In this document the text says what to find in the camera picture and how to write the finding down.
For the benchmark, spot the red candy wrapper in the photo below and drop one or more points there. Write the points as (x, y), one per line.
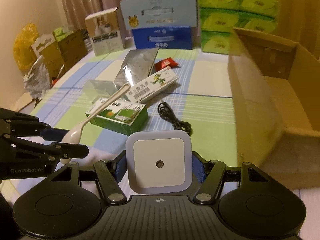
(168, 62)

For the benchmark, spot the white dinosaur medicine box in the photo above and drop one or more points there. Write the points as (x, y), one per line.
(150, 87)

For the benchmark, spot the dark blue milk carton box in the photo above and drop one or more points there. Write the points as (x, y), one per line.
(163, 37)

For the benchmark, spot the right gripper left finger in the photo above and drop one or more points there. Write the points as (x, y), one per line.
(109, 174)

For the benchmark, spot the light blue milk carton box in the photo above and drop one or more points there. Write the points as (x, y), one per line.
(139, 14)

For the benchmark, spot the white plastic spoon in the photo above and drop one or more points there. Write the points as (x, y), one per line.
(73, 136)

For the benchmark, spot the crumpled silver bag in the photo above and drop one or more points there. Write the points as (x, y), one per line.
(37, 80)

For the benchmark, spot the green oral spray box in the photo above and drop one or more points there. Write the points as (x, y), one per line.
(122, 117)

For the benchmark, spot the clear plastic floss box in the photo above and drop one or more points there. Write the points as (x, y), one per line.
(96, 89)

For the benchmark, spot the green tissue pack bundle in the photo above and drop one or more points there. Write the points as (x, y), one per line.
(219, 17)

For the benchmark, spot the brown cardboard boxes stack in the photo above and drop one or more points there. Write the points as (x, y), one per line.
(60, 54)

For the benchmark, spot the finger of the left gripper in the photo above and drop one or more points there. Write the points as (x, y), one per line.
(19, 152)
(17, 124)

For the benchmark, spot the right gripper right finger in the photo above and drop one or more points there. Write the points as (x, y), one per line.
(210, 175)

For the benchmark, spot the brown cardboard box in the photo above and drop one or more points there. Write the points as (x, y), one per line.
(275, 89)

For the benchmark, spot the silver foil pouch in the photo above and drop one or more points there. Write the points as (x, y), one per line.
(136, 66)

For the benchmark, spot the yellow plastic bag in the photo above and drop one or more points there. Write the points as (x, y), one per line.
(22, 50)

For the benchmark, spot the white square night light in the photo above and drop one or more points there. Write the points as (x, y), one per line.
(159, 162)

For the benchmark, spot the white humidifier product box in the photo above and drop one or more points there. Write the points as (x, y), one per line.
(106, 31)

